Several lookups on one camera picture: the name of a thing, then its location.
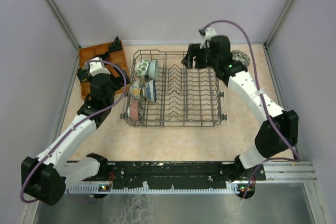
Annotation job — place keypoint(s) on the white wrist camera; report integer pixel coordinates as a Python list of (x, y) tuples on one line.
[(207, 34), (96, 66)]

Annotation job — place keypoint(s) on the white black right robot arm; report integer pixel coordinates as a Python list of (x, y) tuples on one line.
[(278, 128)]

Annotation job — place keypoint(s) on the green leaf pattern bowl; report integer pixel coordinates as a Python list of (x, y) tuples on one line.
[(141, 67)]

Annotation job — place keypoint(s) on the grey wire dish rack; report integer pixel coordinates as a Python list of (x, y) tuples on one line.
[(185, 98)]

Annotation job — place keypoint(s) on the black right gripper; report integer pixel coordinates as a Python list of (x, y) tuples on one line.
[(194, 50)]

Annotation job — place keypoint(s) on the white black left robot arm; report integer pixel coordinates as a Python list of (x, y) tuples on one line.
[(46, 177)]

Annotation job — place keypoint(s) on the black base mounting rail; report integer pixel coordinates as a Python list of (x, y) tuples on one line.
[(188, 177)]

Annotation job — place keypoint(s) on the dark leaf pattern bowl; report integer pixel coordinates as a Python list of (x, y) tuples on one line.
[(241, 57)]

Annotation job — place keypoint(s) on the wooden compartment tray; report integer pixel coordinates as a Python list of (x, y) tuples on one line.
[(88, 53)]

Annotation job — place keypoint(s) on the yellow blue swirl bowl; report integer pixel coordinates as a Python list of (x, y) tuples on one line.
[(136, 89)]

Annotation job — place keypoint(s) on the pink floral bowl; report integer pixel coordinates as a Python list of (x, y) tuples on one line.
[(134, 111)]

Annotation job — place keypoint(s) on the teal yellow-flower folded tie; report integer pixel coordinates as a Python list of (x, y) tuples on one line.
[(83, 74)]

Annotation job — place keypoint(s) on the blue rose pattern bowl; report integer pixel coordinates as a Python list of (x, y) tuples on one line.
[(150, 91)]

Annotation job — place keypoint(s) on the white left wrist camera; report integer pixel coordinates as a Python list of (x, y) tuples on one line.
[(96, 66)]

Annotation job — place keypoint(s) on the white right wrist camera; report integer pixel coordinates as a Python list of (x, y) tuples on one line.
[(207, 34)]

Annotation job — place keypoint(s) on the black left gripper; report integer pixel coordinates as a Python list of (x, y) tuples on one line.
[(119, 80)]

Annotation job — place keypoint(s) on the green striped bowl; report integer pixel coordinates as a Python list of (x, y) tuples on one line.
[(153, 70)]

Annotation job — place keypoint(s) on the dark green folded tie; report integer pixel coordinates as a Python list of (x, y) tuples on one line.
[(115, 46)]

